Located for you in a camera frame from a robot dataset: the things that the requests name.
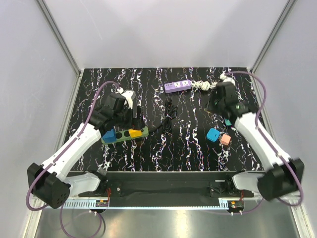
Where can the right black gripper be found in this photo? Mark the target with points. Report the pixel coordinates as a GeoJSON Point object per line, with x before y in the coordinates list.
{"type": "Point", "coordinates": [209, 105]}

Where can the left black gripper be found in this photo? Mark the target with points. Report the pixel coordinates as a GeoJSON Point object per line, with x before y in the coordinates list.
{"type": "Point", "coordinates": [138, 122]}

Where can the yellow cube socket adapter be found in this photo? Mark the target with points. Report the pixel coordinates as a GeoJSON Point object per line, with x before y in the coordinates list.
{"type": "Point", "coordinates": [134, 133]}

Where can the teal triangular power strip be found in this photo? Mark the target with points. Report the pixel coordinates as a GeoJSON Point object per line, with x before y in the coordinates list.
{"type": "Point", "coordinates": [227, 122]}

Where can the green power strip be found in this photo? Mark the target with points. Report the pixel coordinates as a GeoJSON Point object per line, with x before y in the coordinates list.
{"type": "Point", "coordinates": [123, 135]}

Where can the blue cube socket adapter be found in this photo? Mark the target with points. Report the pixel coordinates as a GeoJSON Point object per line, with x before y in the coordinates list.
{"type": "Point", "coordinates": [109, 136]}

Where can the pink plug adapter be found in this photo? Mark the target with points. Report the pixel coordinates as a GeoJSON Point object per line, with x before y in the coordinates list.
{"type": "Point", "coordinates": [225, 139]}

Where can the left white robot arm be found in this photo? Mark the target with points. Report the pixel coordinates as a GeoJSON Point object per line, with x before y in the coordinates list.
{"type": "Point", "coordinates": [50, 182]}

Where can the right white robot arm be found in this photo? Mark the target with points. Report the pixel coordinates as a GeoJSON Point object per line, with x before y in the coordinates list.
{"type": "Point", "coordinates": [282, 174]}

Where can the light blue plug adapter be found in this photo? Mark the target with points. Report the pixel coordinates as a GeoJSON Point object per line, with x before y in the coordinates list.
{"type": "Point", "coordinates": [213, 135]}

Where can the purple power strip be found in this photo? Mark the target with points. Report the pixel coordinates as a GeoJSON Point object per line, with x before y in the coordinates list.
{"type": "Point", "coordinates": [177, 86]}

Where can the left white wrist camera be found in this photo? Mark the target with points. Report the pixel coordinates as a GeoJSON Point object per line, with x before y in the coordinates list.
{"type": "Point", "coordinates": [130, 97]}

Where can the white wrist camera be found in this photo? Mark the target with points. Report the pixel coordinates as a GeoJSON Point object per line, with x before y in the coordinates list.
{"type": "Point", "coordinates": [130, 97]}
{"type": "Point", "coordinates": [225, 78]}

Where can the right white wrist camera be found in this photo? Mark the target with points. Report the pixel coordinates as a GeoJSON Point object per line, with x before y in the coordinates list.
{"type": "Point", "coordinates": [225, 78]}

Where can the white slotted cable duct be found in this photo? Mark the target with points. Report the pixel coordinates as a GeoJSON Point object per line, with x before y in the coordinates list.
{"type": "Point", "coordinates": [85, 204]}

